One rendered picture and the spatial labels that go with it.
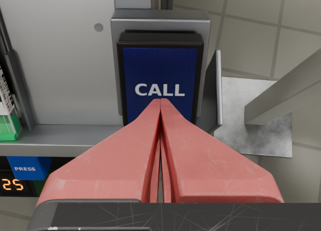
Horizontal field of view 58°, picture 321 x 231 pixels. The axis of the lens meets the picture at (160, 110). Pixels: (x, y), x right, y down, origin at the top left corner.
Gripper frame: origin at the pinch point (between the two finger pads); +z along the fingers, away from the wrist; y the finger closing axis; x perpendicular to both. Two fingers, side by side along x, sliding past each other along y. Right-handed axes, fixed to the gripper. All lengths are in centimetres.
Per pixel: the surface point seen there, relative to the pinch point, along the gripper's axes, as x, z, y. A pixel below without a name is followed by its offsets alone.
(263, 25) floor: 28, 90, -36
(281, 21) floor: 27, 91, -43
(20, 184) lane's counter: 13.9, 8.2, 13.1
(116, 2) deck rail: -3.4, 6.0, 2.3
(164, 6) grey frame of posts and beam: 21, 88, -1
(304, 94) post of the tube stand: 23, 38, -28
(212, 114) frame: 3.7, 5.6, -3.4
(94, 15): -2.2, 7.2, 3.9
